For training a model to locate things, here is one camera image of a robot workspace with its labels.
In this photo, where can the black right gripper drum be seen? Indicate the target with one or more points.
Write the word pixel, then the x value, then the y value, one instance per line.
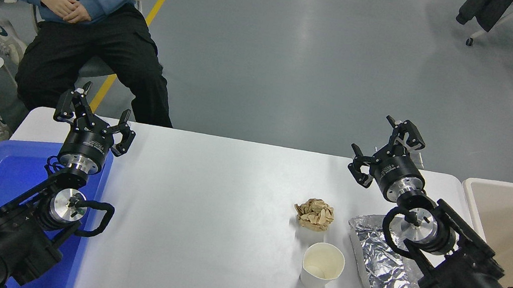
pixel 397 176

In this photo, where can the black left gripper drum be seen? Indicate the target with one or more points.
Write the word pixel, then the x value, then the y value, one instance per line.
pixel 87 145

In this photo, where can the white paper cup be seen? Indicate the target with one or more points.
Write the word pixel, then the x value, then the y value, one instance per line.
pixel 322 266

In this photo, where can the seated person's left hand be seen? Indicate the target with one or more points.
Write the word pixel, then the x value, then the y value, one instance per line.
pixel 80 14

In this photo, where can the seated person's right hand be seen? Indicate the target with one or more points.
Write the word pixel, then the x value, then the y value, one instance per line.
pixel 57 2

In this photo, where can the seated person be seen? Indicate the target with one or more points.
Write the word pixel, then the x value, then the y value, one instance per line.
pixel 94 46

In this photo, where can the crumpled tan paper ball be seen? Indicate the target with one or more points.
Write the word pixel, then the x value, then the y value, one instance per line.
pixel 314 214

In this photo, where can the blue plastic tray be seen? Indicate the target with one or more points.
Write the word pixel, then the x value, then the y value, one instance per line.
pixel 6 174

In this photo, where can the silver foil tray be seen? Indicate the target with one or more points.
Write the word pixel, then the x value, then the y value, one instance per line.
pixel 383 275

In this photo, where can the dark jacket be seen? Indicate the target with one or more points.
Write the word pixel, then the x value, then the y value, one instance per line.
pixel 483 9

